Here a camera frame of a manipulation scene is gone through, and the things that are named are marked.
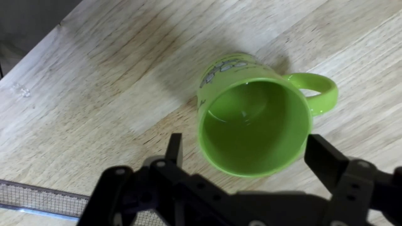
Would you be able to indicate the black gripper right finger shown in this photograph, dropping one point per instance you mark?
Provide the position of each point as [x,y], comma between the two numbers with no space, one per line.
[324,161]

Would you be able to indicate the long metal ruler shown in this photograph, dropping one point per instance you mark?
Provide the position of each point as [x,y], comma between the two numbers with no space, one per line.
[42,199]

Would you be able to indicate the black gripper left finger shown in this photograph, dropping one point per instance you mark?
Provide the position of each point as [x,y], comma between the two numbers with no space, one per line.
[175,149]

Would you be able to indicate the green mug with print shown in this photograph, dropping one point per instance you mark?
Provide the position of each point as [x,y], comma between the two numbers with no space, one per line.
[255,121]

